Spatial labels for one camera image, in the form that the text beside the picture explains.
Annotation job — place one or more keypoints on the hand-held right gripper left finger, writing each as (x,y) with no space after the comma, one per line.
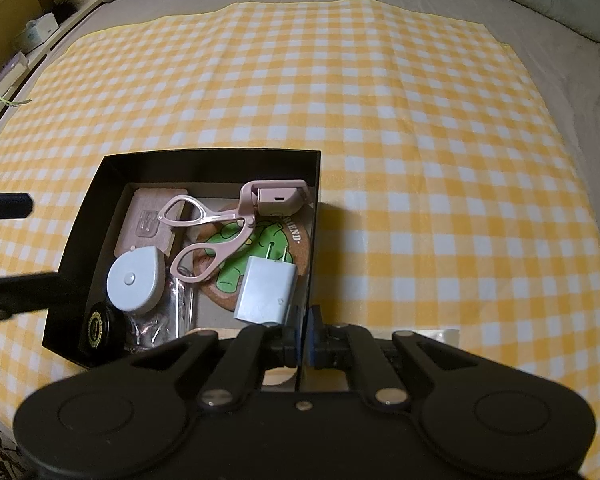
(296,342)

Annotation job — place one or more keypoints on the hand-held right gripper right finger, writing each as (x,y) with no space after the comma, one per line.
(311,340)

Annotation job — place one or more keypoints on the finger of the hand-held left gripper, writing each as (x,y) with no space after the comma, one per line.
(20,290)
(7,205)

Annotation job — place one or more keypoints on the white charger plug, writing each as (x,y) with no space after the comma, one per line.
(266,290)

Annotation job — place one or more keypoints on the black rectangular box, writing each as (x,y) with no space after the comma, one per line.
(95,220)

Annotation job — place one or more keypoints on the black round tin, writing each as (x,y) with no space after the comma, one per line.
(100,332)

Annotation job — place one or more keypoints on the cork coaster with green dinosaur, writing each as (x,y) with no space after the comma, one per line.
(230,275)

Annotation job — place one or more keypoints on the white round tape measure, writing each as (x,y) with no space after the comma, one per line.
(137,280)

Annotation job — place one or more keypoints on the clear plastic case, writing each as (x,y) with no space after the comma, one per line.
(180,310)

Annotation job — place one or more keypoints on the pink eyelash curler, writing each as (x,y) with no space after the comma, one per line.
(240,212)

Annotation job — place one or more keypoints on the purple box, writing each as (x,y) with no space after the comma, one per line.
(10,69)

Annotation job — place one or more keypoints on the white tissue box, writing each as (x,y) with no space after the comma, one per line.
(37,35)

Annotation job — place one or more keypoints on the wooden bedside shelf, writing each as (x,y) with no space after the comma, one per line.
(10,20)

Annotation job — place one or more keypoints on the yellow checkered cloth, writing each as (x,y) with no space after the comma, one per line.
(405,160)

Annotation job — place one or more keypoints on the black fluffy item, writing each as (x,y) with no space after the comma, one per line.
(67,11)

